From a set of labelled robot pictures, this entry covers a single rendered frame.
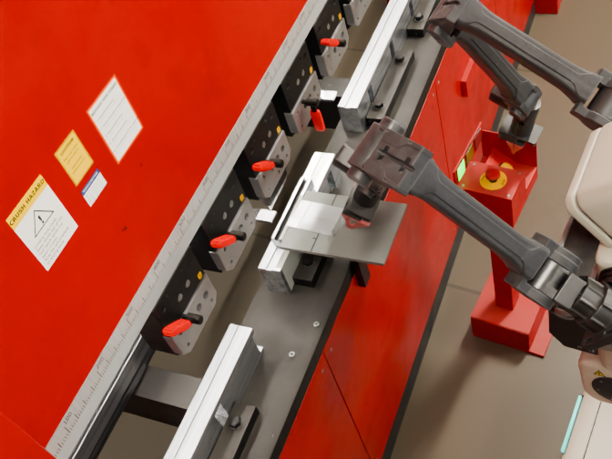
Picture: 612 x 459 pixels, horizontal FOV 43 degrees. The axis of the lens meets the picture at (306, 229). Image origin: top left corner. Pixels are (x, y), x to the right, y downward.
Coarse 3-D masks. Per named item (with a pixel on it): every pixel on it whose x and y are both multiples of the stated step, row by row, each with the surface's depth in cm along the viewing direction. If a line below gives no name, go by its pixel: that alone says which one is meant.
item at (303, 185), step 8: (304, 184) 197; (312, 184) 198; (296, 192) 195; (304, 192) 194; (296, 200) 194; (288, 208) 192; (288, 216) 191; (280, 224) 189; (280, 232) 189; (272, 240) 188; (280, 240) 187
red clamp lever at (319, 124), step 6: (306, 102) 177; (312, 102) 177; (318, 102) 177; (312, 108) 179; (312, 114) 180; (318, 114) 179; (312, 120) 182; (318, 120) 180; (318, 126) 182; (324, 126) 183
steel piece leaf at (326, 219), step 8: (312, 208) 190; (320, 208) 189; (328, 208) 188; (336, 208) 188; (304, 216) 189; (312, 216) 188; (320, 216) 187; (328, 216) 187; (336, 216) 186; (304, 224) 187; (312, 224) 186; (320, 224) 186; (328, 224) 185; (336, 224) 182; (320, 232) 184; (328, 232) 183
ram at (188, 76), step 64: (0, 0) 98; (64, 0) 107; (128, 0) 120; (192, 0) 135; (256, 0) 155; (320, 0) 181; (0, 64) 99; (64, 64) 109; (128, 64) 122; (192, 64) 138; (256, 64) 158; (0, 128) 100; (64, 128) 111; (192, 128) 140; (0, 192) 102; (64, 192) 113; (128, 192) 126; (192, 192) 143; (0, 256) 103; (64, 256) 115; (128, 256) 129; (0, 320) 105; (64, 320) 116; (0, 384) 107; (64, 384) 119; (64, 448) 121
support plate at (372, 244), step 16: (320, 192) 193; (384, 208) 184; (400, 208) 183; (384, 224) 181; (400, 224) 181; (288, 240) 185; (304, 240) 184; (320, 240) 183; (336, 240) 182; (352, 240) 180; (368, 240) 179; (384, 240) 178; (336, 256) 179; (352, 256) 177; (368, 256) 176; (384, 256) 175
